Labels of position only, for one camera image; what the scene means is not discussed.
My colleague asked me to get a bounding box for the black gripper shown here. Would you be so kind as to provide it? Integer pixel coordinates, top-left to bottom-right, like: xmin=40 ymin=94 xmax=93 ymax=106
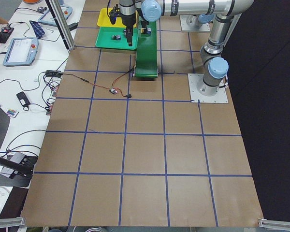
xmin=126 ymin=13 xmax=149 ymax=46
xmin=110 ymin=0 xmax=136 ymax=27

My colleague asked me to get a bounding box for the yellow push button switch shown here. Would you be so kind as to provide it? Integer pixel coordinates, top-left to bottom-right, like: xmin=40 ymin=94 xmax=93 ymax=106
xmin=140 ymin=28 xmax=151 ymax=34

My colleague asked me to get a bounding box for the green push button switch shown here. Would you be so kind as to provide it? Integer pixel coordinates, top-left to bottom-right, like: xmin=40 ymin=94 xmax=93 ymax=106
xmin=112 ymin=35 xmax=121 ymax=41

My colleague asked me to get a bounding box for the green plastic tray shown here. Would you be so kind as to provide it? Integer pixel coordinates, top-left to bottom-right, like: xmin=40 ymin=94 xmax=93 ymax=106
xmin=95 ymin=27 xmax=138 ymax=50

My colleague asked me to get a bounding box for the yellow plastic tray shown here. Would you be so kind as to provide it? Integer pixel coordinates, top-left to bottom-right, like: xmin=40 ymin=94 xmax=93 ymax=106
xmin=97 ymin=8 xmax=125 ymax=28

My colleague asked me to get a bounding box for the green conveyor belt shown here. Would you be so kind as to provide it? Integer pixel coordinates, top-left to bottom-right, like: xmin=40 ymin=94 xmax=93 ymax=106
xmin=133 ymin=21 xmax=158 ymax=78

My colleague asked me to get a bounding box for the black power adapter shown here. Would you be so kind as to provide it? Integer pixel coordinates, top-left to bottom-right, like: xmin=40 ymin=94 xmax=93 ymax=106
xmin=68 ymin=22 xmax=78 ymax=31

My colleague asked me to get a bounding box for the motor speed controller board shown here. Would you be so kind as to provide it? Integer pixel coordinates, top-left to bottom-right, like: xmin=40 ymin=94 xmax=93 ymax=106
xmin=109 ymin=88 xmax=119 ymax=94

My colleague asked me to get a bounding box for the upper teach pendant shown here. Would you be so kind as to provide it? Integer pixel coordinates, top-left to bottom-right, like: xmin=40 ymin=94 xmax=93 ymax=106
xmin=37 ymin=5 xmax=73 ymax=27

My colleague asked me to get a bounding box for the teach pendant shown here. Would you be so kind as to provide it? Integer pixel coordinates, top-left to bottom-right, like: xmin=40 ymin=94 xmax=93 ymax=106
xmin=3 ymin=37 xmax=39 ymax=67
xmin=37 ymin=5 xmax=73 ymax=27

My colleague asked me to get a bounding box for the black usb hub box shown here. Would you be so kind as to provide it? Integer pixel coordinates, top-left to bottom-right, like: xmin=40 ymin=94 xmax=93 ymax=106
xmin=45 ymin=70 xmax=63 ymax=78

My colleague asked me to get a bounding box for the blue plaid cloth pouch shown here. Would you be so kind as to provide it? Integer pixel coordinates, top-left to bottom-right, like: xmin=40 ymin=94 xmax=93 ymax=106
xmin=29 ymin=20 xmax=45 ymax=39

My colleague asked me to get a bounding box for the lower teach pendant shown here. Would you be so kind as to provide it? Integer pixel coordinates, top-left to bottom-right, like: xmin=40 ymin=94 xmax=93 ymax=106
xmin=3 ymin=37 xmax=39 ymax=67

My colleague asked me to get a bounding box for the red black wire pair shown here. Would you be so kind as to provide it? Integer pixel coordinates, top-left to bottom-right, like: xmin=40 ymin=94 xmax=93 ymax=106
xmin=61 ymin=69 xmax=133 ymax=97

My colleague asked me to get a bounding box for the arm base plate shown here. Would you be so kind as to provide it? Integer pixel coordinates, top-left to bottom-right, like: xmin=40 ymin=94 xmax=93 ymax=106
xmin=188 ymin=73 xmax=228 ymax=104
xmin=180 ymin=14 xmax=215 ymax=33

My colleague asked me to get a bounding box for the aluminium frame post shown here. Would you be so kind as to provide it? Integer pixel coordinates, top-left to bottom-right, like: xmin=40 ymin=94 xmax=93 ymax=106
xmin=45 ymin=0 xmax=75 ymax=51

